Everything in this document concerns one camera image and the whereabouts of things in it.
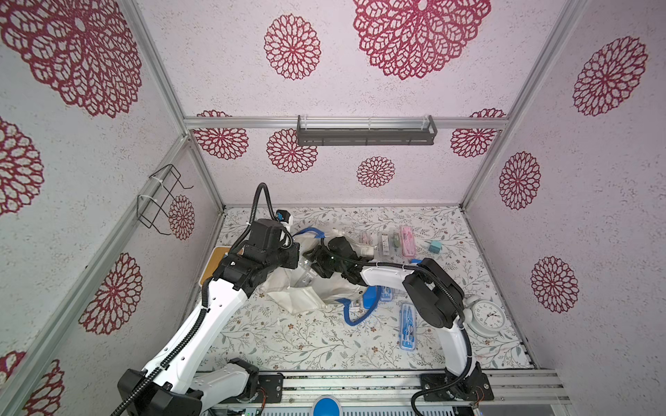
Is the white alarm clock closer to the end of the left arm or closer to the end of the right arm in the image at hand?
the end of the right arm

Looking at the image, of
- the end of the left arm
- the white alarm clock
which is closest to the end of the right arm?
the end of the left arm

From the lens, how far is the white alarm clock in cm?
83
